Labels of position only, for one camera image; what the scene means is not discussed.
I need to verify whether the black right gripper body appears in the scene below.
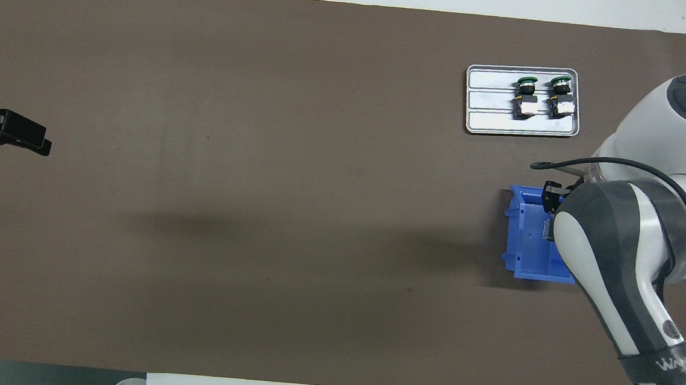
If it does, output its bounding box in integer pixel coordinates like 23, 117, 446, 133
562, 175, 586, 198

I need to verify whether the blue plastic storage bin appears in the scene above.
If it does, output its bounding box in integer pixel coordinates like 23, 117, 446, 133
499, 184, 583, 285

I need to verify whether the silver metal tray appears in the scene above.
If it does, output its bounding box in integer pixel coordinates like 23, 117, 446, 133
462, 61, 585, 142

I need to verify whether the brown paper table mat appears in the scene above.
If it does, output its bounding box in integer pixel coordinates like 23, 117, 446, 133
0, 0, 686, 385

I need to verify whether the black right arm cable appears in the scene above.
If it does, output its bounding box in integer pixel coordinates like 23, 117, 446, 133
522, 151, 686, 302

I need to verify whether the green push button switch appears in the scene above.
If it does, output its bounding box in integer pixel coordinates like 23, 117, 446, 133
513, 75, 541, 121
546, 75, 575, 119

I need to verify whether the black velcro cable strap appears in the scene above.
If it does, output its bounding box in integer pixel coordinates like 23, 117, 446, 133
605, 177, 686, 287
616, 335, 686, 385

